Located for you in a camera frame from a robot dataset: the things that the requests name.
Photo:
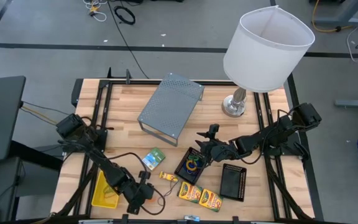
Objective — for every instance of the grey desk foot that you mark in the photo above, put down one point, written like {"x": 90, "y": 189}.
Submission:
{"x": 353, "y": 103}

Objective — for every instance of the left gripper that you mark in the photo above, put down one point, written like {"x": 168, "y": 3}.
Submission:
{"x": 135, "y": 193}

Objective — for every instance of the orange rubber band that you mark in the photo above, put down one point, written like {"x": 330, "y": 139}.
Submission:
{"x": 151, "y": 201}

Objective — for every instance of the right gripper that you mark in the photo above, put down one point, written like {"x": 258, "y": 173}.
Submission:
{"x": 221, "y": 151}

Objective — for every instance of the black slotted plastic basket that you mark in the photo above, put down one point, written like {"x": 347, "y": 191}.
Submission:
{"x": 233, "y": 183}
{"x": 197, "y": 177}

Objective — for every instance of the yellow green Crayola crayon box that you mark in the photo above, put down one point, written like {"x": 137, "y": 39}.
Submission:
{"x": 190, "y": 193}
{"x": 210, "y": 200}

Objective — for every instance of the green rubber band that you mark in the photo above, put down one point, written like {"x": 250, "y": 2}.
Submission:
{"x": 108, "y": 190}

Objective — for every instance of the grey perforated metal riser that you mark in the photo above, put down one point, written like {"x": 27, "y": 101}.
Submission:
{"x": 169, "y": 109}

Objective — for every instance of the green yellow card box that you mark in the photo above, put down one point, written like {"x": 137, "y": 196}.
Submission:
{"x": 153, "y": 158}

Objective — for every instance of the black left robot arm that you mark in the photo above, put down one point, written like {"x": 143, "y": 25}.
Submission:
{"x": 104, "y": 165}

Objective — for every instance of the yellow plastic tray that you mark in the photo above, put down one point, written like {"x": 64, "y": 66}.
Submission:
{"x": 101, "y": 199}

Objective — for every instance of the black table frame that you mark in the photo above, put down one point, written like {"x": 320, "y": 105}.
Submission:
{"x": 129, "y": 82}

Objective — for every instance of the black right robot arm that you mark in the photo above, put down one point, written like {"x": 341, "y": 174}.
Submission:
{"x": 266, "y": 137}

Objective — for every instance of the grey desk frame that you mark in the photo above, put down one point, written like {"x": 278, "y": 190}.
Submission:
{"x": 350, "y": 12}

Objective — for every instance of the white shade silver lamp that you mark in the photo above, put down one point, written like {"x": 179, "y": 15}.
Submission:
{"x": 266, "y": 53}

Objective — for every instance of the small crayon pack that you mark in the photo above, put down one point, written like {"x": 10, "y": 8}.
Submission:
{"x": 167, "y": 176}

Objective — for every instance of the black desk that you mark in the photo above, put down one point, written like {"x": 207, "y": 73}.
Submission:
{"x": 2, "y": 118}

